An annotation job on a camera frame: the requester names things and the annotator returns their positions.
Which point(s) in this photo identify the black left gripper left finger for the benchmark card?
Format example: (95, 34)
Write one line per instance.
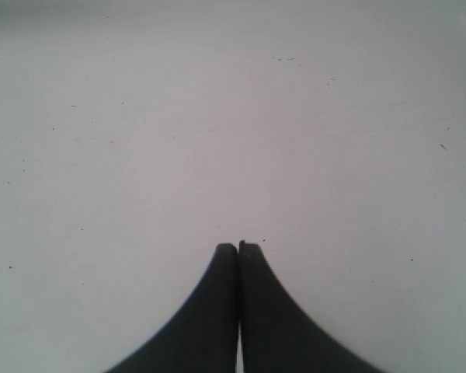
(203, 334)

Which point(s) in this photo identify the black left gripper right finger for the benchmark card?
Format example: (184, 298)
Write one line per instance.
(277, 335)

